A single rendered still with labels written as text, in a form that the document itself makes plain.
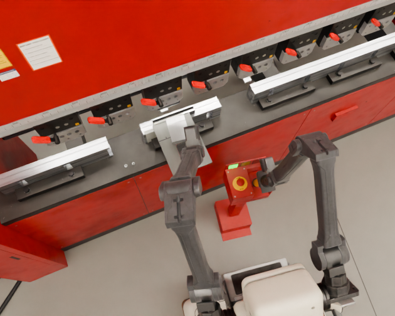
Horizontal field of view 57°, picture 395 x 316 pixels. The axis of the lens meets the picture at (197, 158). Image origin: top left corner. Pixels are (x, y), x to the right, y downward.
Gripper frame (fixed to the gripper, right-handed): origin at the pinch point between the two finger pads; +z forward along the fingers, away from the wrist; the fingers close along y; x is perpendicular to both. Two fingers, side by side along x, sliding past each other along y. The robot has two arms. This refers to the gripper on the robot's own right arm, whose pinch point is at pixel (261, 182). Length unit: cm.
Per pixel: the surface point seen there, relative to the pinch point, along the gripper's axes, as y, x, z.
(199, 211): -10, 26, 80
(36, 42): 47, 70, -81
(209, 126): 31.4, 19.1, -2.2
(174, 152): 21.0, 38.4, -15.0
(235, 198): -4.9, 14.1, 0.9
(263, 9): 55, 2, -63
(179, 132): 29.4, 34.3, -12.9
